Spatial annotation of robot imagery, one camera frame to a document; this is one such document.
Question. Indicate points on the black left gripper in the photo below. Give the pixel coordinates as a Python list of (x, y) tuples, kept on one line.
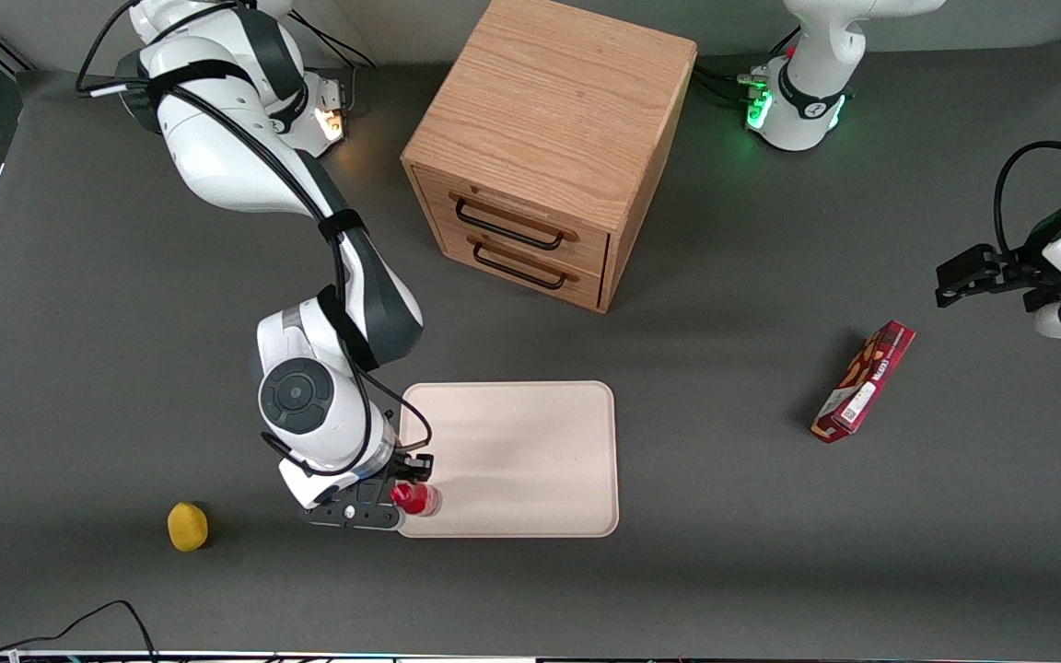
[(1024, 272)]

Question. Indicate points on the red snack box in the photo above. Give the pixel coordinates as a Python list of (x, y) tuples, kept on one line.
[(865, 381)]

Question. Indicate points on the yellow lemon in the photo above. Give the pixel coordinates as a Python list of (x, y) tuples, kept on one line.
[(187, 527)]

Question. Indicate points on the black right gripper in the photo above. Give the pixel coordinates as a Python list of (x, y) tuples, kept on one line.
[(408, 467)]

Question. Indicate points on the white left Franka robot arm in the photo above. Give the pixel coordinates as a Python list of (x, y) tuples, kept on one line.
[(811, 92)]

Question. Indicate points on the beige plastic tray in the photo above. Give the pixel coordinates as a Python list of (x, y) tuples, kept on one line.
[(521, 459)]

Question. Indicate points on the black right camera mount plate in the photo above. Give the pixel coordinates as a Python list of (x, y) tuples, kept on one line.
[(351, 514)]

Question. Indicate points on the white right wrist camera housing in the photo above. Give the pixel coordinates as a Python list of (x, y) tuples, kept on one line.
[(311, 483)]

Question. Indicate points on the wooden two-drawer cabinet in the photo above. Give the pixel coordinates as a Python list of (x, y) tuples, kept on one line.
[(553, 101)]

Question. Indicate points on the red coke bottle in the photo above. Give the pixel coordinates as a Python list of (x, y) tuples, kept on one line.
[(414, 498)]

